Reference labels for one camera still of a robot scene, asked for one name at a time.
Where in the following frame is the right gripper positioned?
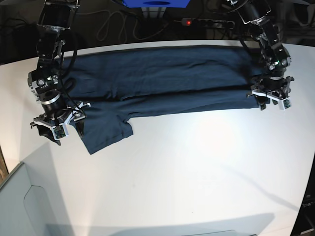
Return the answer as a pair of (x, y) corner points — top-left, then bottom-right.
(30, 101), (91, 146)

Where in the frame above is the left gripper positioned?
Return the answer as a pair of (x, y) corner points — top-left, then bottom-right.
(247, 76), (294, 111)

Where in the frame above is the dark blue T-shirt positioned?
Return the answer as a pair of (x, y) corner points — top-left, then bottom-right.
(69, 46), (263, 154)

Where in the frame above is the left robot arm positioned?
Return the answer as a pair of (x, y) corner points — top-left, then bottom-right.
(225, 0), (294, 110)

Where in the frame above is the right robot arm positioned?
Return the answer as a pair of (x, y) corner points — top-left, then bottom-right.
(28, 0), (90, 145)

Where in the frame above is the grey plastic bin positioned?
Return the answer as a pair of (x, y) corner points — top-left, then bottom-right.
(0, 161), (72, 236)

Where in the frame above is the black power strip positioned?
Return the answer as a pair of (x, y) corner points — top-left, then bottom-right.
(180, 18), (235, 30)

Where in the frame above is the blue box on stand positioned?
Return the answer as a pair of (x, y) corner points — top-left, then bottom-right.
(123, 0), (190, 8)

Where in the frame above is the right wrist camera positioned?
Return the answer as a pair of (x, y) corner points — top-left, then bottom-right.
(52, 123), (68, 140)

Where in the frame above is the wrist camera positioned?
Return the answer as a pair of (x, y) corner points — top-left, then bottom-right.
(278, 97), (292, 111)
(52, 123), (68, 140)

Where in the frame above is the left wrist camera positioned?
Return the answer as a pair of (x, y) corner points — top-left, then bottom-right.
(278, 97), (292, 111)

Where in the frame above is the grey looped cable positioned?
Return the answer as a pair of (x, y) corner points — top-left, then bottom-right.
(97, 9), (170, 41)

